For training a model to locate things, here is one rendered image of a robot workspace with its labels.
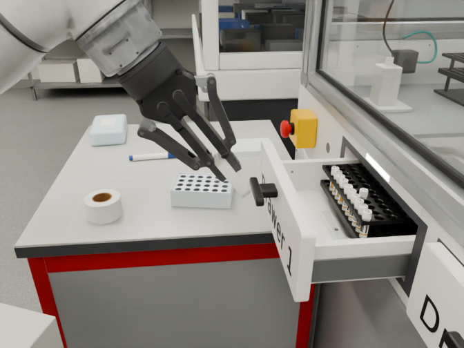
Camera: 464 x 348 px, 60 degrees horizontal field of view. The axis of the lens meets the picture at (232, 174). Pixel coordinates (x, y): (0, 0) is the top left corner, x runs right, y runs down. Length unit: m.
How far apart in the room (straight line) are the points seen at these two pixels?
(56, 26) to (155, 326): 0.64
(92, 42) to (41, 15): 0.06
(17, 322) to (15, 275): 1.49
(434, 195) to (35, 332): 0.48
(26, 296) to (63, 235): 1.12
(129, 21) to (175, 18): 4.22
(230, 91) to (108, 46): 0.92
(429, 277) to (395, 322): 0.15
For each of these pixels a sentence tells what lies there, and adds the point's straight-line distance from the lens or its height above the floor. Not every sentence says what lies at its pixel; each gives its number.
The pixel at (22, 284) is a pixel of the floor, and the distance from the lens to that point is 1.99.
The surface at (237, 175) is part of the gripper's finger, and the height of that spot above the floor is 0.94.
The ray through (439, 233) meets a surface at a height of 0.94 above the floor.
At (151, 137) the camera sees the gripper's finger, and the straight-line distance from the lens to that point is 0.54.
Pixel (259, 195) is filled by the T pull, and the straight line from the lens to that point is 0.58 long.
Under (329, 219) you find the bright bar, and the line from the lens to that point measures 0.66.
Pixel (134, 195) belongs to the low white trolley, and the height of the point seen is 0.76.
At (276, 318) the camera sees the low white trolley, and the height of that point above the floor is 0.52.
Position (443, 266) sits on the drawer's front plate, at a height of 0.92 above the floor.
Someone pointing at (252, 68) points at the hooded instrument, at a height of 0.91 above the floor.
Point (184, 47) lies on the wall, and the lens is 4.74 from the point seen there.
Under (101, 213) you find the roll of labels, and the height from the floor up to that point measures 0.78.
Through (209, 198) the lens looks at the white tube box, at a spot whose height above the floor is 0.78.
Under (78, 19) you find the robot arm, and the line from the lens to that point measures 0.49.
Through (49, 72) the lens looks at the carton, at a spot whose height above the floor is 0.25.
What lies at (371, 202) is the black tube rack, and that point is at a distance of 0.62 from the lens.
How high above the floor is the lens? 1.20
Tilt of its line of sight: 27 degrees down
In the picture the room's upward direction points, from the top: straight up
